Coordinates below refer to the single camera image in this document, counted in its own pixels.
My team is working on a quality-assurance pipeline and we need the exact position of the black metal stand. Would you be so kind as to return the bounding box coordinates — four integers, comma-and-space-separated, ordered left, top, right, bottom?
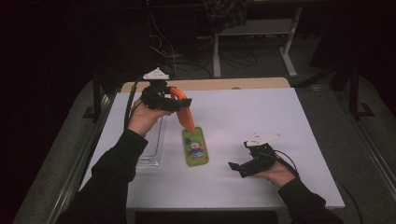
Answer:
347, 59, 376, 121
82, 73, 108, 123

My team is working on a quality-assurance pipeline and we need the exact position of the bundle of black floor cables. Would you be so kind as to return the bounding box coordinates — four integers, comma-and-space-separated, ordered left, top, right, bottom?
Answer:
144, 0, 261, 80

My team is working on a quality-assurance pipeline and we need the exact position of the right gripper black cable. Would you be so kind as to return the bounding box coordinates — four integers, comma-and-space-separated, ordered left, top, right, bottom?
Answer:
274, 149, 365, 224

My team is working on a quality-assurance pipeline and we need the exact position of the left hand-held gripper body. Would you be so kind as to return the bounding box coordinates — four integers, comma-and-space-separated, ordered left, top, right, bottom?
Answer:
141, 67, 181, 112

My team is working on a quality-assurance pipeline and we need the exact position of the person's left hand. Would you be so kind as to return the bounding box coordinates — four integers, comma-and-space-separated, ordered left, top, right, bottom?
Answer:
127, 98, 171, 138

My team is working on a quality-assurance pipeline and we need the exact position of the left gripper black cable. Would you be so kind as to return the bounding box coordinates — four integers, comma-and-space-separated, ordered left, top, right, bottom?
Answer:
123, 77, 145, 131

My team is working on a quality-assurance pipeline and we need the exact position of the orange phone case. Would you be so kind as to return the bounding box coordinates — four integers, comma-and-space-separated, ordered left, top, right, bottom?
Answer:
169, 86, 197, 133

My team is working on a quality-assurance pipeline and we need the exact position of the grey metal rail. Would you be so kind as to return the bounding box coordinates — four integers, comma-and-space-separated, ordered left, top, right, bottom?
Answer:
46, 92, 117, 224
335, 92, 396, 200

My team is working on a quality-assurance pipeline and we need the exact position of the dark patterned cloth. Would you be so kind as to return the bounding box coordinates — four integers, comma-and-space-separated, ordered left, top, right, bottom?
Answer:
202, 0, 254, 34

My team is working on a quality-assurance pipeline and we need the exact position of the green cartoon phone case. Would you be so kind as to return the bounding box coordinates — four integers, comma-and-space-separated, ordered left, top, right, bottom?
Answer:
181, 126, 209, 167

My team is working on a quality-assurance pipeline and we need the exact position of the white metal desk frame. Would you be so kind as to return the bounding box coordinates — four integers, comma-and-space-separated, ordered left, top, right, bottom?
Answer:
213, 6, 303, 78

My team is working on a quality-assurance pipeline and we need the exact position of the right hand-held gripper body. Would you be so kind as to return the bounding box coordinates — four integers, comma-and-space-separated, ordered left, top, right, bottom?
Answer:
239, 133, 283, 179

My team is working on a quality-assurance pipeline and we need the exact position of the person's right hand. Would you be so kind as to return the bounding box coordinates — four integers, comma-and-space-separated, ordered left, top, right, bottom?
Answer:
253, 159, 297, 189

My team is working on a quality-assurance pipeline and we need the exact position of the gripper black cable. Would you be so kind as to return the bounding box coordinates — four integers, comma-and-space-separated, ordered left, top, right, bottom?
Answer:
274, 149, 365, 224
123, 77, 145, 131

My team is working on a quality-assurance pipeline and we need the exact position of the clear plastic tray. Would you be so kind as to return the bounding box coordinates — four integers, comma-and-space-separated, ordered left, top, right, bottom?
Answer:
135, 115, 168, 167

